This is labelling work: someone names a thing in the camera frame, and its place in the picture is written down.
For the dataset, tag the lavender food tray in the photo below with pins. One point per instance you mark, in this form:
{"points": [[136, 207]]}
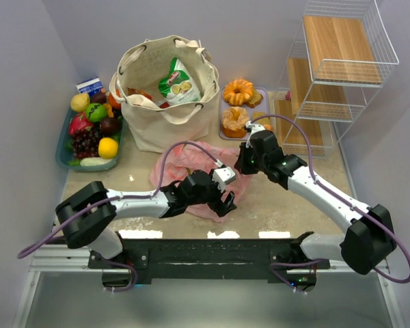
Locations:
{"points": [[262, 107]]}

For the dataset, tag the green white chips bag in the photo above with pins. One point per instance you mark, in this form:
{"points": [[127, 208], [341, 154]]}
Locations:
{"points": [[179, 87]]}

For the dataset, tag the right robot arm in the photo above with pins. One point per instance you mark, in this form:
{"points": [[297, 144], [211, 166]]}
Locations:
{"points": [[364, 241]]}

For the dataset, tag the dark plum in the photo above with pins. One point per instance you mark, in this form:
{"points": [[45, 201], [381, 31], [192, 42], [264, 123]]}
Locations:
{"points": [[99, 97]]}

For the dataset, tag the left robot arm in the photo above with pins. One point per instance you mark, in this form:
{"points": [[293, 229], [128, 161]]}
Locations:
{"points": [[85, 216]]}

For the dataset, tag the orange bundt cake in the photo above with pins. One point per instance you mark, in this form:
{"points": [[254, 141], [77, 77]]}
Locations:
{"points": [[238, 92]]}

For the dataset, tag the aluminium table frame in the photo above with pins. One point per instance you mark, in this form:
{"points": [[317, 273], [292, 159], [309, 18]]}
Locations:
{"points": [[214, 281]]}

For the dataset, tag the small round bun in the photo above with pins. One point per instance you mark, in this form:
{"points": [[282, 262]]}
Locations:
{"points": [[268, 127]]}

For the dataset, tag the pale white cucumber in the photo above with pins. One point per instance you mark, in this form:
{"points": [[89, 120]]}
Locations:
{"points": [[94, 161]]}

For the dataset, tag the pink dragon fruit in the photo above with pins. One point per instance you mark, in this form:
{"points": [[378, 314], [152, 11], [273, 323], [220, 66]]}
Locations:
{"points": [[78, 124]]}

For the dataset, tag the yellow lemon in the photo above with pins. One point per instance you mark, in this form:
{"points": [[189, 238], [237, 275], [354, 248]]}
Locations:
{"points": [[79, 102]]}

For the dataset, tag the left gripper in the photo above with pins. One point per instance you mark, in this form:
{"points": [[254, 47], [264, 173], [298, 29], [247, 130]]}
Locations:
{"points": [[220, 200]]}

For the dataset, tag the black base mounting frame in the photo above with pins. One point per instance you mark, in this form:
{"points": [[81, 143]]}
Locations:
{"points": [[270, 259]]}

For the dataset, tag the large red cookie bag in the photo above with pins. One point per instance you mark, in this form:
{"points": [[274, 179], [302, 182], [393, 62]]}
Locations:
{"points": [[138, 95]]}

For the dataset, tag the orange fruit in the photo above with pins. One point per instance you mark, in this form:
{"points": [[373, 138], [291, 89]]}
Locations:
{"points": [[113, 102]]}

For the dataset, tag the white wire shelf rack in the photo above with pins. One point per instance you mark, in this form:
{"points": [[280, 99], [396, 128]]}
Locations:
{"points": [[340, 58]]}

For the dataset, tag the round yellow orange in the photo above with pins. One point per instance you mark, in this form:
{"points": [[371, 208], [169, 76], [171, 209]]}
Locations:
{"points": [[108, 148]]}

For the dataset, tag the cake slice behind bundt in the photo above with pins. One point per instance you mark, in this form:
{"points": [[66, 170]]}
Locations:
{"points": [[256, 99]]}

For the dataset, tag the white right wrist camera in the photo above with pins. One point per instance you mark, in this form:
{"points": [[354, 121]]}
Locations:
{"points": [[257, 133]]}

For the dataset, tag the green fruit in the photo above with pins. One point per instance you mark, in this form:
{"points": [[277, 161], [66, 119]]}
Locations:
{"points": [[95, 112]]}

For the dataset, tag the teal fruit bin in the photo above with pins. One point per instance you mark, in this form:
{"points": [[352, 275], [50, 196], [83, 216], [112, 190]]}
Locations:
{"points": [[64, 157]]}

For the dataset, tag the pink plastic grocery bag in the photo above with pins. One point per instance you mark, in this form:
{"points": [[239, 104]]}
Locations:
{"points": [[185, 159]]}

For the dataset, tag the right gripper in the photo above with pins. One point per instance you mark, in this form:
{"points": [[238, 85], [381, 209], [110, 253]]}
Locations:
{"points": [[243, 161]]}

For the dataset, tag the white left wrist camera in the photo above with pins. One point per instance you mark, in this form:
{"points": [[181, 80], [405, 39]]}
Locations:
{"points": [[223, 175]]}

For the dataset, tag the blue white carton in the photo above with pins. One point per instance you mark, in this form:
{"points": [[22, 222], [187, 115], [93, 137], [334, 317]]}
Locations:
{"points": [[90, 86]]}

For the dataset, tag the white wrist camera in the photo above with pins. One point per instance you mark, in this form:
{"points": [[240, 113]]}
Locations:
{"points": [[223, 175], [257, 133]]}

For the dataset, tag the brown bread slice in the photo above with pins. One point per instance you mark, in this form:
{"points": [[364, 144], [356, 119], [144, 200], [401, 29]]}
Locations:
{"points": [[260, 118]]}

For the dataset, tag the cream canvas tote bag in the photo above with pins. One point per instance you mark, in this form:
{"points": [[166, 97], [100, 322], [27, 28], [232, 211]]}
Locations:
{"points": [[155, 125]]}

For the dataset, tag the sugared bundt cake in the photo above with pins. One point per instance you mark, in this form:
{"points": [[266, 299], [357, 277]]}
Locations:
{"points": [[233, 121]]}

